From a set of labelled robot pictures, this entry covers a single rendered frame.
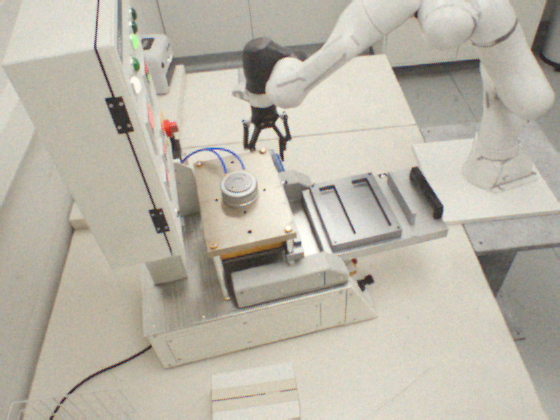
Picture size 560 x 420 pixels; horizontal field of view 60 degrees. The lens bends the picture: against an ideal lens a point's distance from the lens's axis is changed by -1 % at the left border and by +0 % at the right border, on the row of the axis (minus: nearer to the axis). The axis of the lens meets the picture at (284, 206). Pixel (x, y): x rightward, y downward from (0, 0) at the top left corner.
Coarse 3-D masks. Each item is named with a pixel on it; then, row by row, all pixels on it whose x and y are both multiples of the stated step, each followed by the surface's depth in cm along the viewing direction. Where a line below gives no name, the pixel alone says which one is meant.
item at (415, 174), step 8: (416, 168) 121; (416, 176) 120; (424, 184) 117; (424, 192) 117; (432, 192) 115; (432, 200) 114; (440, 200) 114; (432, 208) 114; (440, 208) 112; (440, 216) 114
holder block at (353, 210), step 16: (352, 176) 123; (368, 176) 122; (320, 192) 121; (336, 192) 121; (352, 192) 119; (368, 192) 121; (320, 208) 116; (336, 208) 118; (352, 208) 115; (368, 208) 117; (384, 208) 115; (336, 224) 114; (352, 224) 112; (368, 224) 112; (384, 224) 113; (400, 224) 111; (336, 240) 109; (352, 240) 109; (368, 240) 110
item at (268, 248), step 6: (264, 246) 102; (270, 246) 103; (276, 246) 103; (282, 246) 104; (234, 252) 101; (240, 252) 102; (246, 252) 102; (252, 252) 103; (258, 252) 104; (264, 252) 104; (270, 252) 104; (222, 258) 102; (228, 258) 103; (234, 258) 103; (240, 258) 103
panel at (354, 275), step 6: (348, 264) 120; (354, 264) 129; (348, 270) 116; (354, 270) 124; (348, 276) 112; (354, 276) 119; (360, 276) 128; (354, 282) 115; (360, 288) 117; (366, 288) 127; (366, 294) 122; (372, 306) 122
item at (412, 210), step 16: (400, 176) 125; (304, 192) 123; (384, 192) 122; (400, 192) 116; (416, 192) 121; (400, 208) 118; (416, 208) 117; (320, 224) 116; (416, 224) 114; (432, 224) 114; (320, 240) 113; (384, 240) 111; (400, 240) 111; (416, 240) 113; (352, 256) 111
